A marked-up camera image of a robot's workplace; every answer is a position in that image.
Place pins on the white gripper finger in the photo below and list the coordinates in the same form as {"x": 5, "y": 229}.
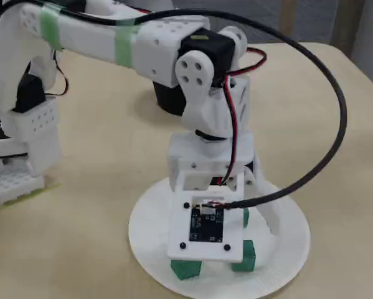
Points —
{"x": 271, "y": 218}

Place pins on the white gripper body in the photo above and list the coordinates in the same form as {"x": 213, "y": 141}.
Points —
{"x": 190, "y": 152}

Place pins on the green cube block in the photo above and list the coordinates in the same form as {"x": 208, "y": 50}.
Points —
{"x": 186, "y": 270}
{"x": 245, "y": 255}
{"x": 246, "y": 218}

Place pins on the black pot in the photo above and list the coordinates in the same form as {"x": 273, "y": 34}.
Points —
{"x": 167, "y": 99}

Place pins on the white round plate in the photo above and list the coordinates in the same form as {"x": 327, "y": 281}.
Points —
{"x": 149, "y": 236}

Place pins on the green tape band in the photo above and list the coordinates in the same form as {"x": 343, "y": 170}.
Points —
{"x": 124, "y": 46}
{"x": 50, "y": 28}

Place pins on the yellow green base mat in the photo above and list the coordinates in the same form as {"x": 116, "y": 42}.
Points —
{"x": 50, "y": 188}

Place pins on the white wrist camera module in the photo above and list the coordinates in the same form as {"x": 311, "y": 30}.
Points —
{"x": 180, "y": 230}

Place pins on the wooden partition post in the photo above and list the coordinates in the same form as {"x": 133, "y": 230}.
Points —
{"x": 348, "y": 21}
{"x": 288, "y": 18}

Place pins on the white perforated base plate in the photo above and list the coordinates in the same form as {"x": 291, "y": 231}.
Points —
{"x": 12, "y": 187}

